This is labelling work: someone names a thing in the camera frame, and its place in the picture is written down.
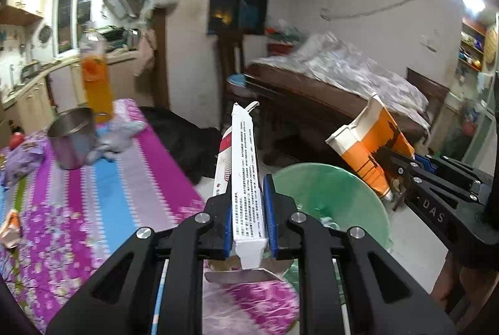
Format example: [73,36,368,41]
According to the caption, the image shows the white bed quilt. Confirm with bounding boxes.
[249,31,430,126]

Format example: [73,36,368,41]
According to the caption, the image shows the wall lamp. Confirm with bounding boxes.
[462,0,487,15]

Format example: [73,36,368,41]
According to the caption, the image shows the person's right hand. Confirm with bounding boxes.
[430,252,499,325]

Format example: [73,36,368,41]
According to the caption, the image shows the pale blue rag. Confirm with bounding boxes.
[87,120,148,161]

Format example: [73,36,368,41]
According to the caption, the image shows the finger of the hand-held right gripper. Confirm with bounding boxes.
[379,147,481,206]
[414,154,499,192]

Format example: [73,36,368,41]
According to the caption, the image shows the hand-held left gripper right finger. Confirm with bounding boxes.
[263,174,457,335]

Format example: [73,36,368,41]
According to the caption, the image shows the hanging pink cloth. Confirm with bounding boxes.
[136,29,157,77]

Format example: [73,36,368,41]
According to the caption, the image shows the purple snack bag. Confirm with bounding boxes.
[0,139,46,188]

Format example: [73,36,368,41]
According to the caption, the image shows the orange juice bottle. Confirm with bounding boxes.
[79,28,115,124]

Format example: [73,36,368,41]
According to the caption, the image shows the woven straw hat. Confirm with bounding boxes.
[482,26,499,74]

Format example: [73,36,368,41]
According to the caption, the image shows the blue basin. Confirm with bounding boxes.
[227,74,247,97]

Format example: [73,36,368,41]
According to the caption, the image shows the orange white paper carton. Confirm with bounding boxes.
[325,93,416,200]
[0,209,21,249]

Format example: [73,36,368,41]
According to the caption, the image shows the kitchen window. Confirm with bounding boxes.
[54,0,97,56]

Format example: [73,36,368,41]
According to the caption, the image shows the red basin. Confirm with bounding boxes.
[267,41,298,56]

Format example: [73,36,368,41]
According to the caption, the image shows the steel pot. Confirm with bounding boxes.
[47,107,97,170]

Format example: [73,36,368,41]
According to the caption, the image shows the wall shelf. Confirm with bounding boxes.
[455,17,488,73]

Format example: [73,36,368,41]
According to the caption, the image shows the white red medicine box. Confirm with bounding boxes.
[203,101,295,286]

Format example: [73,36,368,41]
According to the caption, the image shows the kitchen base cabinets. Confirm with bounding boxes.
[0,58,84,135]

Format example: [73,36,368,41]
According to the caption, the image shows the green plastic basin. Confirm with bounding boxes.
[273,162,391,283]

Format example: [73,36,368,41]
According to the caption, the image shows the wooden bed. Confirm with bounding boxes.
[242,62,451,164]

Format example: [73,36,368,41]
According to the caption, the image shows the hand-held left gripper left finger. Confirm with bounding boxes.
[47,194,234,335]

